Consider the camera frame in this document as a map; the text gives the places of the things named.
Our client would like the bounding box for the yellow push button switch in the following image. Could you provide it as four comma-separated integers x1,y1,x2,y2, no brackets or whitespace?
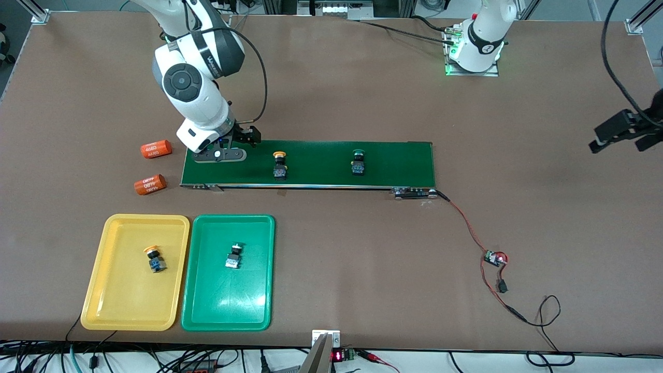
272,151,289,181
143,245,167,274

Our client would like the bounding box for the orange 4680 cylinder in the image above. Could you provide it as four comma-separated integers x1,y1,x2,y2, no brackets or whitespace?
140,139,172,160
134,174,167,196

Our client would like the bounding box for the green conveyor belt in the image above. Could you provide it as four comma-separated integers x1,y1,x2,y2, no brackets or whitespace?
179,138,438,200

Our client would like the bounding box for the aluminium profile bar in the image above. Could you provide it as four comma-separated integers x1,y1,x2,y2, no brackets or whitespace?
624,0,663,36
20,0,51,24

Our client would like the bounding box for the green plastic tray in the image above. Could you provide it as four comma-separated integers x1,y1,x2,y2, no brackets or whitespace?
181,214,276,332

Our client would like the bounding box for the yellow plastic tray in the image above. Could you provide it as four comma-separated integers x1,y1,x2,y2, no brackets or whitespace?
80,213,191,332

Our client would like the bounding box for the red clip lead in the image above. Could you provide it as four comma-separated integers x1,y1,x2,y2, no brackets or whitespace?
357,350,400,373

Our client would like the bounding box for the dark round floor object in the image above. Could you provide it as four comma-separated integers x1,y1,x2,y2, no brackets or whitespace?
0,23,13,63

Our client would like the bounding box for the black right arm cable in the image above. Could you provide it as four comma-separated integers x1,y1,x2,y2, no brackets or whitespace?
181,0,268,126

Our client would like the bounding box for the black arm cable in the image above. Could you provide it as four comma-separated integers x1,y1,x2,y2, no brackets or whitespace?
181,0,268,126
600,0,663,127

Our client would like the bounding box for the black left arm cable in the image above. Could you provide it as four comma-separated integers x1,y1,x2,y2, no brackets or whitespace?
600,0,663,127

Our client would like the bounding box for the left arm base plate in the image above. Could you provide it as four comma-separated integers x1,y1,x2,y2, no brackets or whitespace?
444,28,500,77

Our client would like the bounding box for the conveyor motor bracket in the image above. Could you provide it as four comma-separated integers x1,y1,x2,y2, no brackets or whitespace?
390,186,439,200

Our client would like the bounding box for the black base supply cable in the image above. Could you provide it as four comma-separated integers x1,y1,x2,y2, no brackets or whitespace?
357,15,459,46

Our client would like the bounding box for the thin black cable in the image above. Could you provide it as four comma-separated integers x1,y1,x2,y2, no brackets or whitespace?
510,294,576,367

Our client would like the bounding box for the grey metal camera mount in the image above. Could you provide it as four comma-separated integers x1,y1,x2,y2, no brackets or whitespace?
299,330,341,373

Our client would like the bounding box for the black cable with plug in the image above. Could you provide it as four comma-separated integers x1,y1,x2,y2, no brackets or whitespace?
85,331,119,369

